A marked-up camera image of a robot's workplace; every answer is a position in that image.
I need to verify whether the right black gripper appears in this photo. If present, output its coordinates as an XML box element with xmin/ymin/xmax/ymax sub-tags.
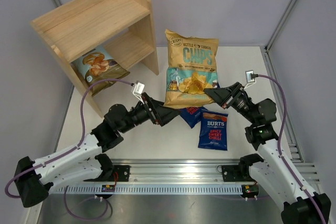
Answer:
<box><xmin>204</xmin><ymin>82</ymin><xmax>258</xmax><ymax>125</ymax></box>

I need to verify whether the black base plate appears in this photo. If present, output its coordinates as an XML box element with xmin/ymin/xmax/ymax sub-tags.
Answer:
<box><xmin>221</xmin><ymin>165</ymin><xmax>251</xmax><ymax>182</ymax></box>
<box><xmin>106</xmin><ymin>165</ymin><xmax>131</xmax><ymax>183</ymax></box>

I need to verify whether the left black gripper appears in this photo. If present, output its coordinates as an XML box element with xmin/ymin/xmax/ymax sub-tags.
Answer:
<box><xmin>120</xmin><ymin>92</ymin><xmax>181</xmax><ymax>134</ymax></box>

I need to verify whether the wooden two-tier shelf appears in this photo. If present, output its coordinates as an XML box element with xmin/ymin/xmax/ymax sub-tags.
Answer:
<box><xmin>30</xmin><ymin>0</ymin><xmax>160</xmax><ymax>119</ymax></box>

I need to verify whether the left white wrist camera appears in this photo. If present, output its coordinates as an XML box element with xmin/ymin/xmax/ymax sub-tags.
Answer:
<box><xmin>132</xmin><ymin>81</ymin><xmax>145</xmax><ymax>104</ymax></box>

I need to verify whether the tan kettle chips bag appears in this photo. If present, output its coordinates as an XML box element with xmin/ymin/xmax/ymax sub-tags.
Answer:
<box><xmin>164</xmin><ymin>29</ymin><xmax>219</xmax><ymax>109</ymax></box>

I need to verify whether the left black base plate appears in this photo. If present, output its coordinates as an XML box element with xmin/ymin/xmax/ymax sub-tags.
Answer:
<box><xmin>106</xmin><ymin>165</ymin><xmax>131</xmax><ymax>183</ymax></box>

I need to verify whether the blue Burts bag front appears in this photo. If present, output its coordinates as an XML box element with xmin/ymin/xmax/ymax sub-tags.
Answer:
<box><xmin>198</xmin><ymin>110</ymin><xmax>228</xmax><ymax>151</ymax></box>

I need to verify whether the blue burts bag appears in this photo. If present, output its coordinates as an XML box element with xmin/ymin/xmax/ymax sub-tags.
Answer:
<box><xmin>198</xmin><ymin>110</ymin><xmax>228</xmax><ymax>151</ymax></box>
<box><xmin>180</xmin><ymin>107</ymin><xmax>203</xmax><ymax>128</ymax></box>

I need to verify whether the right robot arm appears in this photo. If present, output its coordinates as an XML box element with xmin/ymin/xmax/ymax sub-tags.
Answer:
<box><xmin>204</xmin><ymin>82</ymin><xmax>331</xmax><ymax>223</ymax></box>

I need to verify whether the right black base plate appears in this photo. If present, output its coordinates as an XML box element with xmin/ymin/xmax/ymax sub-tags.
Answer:
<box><xmin>221</xmin><ymin>165</ymin><xmax>251</xmax><ymax>182</ymax></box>

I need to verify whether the white slotted cable duct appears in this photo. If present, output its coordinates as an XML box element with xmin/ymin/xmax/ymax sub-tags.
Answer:
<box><xmin>67</xmin><ymin>184</ymin><xmax>243</xmax><ymax>195</ymax></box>

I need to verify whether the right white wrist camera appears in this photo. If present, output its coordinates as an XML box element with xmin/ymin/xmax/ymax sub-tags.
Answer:
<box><xmin>244</xmin><ymin>70</ymin><xmax>258</xmax><ymax>89</ymax></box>

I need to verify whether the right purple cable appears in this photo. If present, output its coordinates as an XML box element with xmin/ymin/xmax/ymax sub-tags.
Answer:
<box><xmin>256</xmin><ymin>74</ymin><xmax>326</xmax><ymax>224</ymax></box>

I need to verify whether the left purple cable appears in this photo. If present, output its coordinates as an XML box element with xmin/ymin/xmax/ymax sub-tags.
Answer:
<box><xmin>5</xmin><ymin>78</ymin><xmax>136</xmax><ymax>219</ymax></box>

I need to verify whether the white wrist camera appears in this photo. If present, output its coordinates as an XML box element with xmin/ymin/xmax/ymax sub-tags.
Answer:
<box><xmin>244</xmin><ymin>70</ymin><xmax>258</xmax><ymax>89</ymax></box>
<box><xmin>132</xmin><ymin>81</ymin><xmax>145</xmax><ymax>104</ymax></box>

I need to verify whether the light blue cassava chips bag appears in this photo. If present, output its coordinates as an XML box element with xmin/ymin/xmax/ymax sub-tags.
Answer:
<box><xmin>71</xmin><ymin>45</ymin><xmax>130</xmax><ymax>88</ymax></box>

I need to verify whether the purple cable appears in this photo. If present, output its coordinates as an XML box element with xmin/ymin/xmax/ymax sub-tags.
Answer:
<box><xmin>5</xmin><ymin>78</ymin><xmax>136</xmax><ymax>219</ymax></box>
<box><xmin>256</xmin><ymin>74</ymin><xmax>326</xmax><ymax>224</ymax></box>

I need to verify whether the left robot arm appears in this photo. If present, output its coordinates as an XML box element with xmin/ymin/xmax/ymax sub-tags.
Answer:
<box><xmin>14</xmin><ymin>93</ymin><xmax>180</xmax><ymax>208</ymax></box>

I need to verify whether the aluminium mounting rail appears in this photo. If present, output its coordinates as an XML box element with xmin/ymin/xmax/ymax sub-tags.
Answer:
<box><xmin>112</xmin><ymin>159</ymin><xmax>238</xmax><ymax>184</ymax></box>

